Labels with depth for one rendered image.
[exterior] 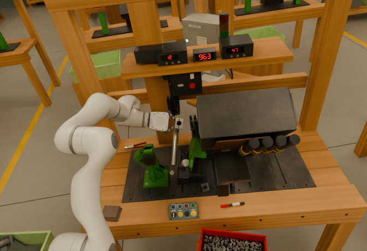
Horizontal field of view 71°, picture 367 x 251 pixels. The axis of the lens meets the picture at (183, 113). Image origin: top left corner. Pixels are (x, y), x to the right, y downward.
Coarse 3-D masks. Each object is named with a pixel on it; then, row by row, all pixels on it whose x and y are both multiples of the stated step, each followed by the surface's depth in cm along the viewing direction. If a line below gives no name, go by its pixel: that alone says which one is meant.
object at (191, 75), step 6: (198, 72) 138; (174, 78) 140; (180, 78) 140; (186, 78) 140; (192, 78) 140; (198, 78) 141; (174, 84) 143; (180, 84) 143; (186, 84) 143; (192, 84) 142; (198, 84) 143; (174, 90) 145; (180, 90) 145; (186, 90) 145; (192, 90) 145; (198, 90) 145; (174, 96) 148
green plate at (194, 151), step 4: (196, 136) 131; (192, 140) 142; (196, 140) 132; (192, 144) 140; (196, 144) 134; (192, 148) 139; (196, 148) 137; (200, 148) 137; (192, 152) 138; (196, 152) 139; (200, 152) 139; (204, 152) 139; (192, 156) 139; (196, 156) 141; (200, 156) 141; (204, 156) 141
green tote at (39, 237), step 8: (0, 232) 135; (8, 232) 135; (16, 232) 134; (24, 232) 134; (32, 232) 133; (40, 232) 133; (48, 232) 132; (0, 240) 138; (16, 240) 138; (24, 240) 138; (32, 240) 138; (40, 240) 138; (48, 240) 130; (48, 248) 131
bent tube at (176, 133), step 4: (176, 120) 138; (180, 120) 138; (176, 124) 138; (180, 124) 143; (180, 128) 138; (176, 132) 149; (176, 136) 150; (176, 140) 150; (176, 144) 149; (172, 148) 150; (176, 148) 149; (172, 152) 149; (176, 152) 149; (172, 156) 148; (176, 156) 149; (172, 160) 148; (172, 164) 147
